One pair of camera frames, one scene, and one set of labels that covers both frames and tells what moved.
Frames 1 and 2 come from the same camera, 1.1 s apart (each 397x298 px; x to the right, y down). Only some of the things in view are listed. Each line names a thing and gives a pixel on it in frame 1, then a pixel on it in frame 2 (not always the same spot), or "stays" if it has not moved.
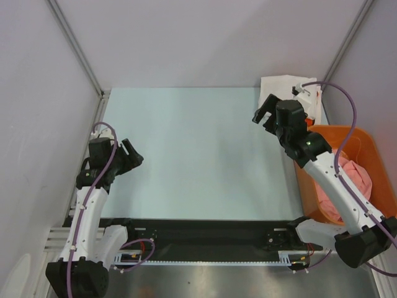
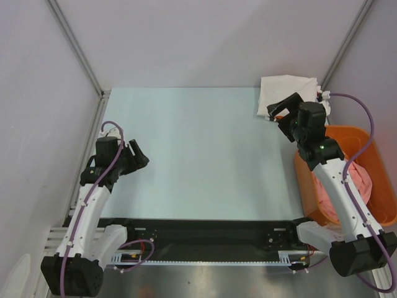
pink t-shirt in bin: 358,174 stays
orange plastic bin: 358,145 stays
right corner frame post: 349,38 stays
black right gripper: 269,105 -> 292,102
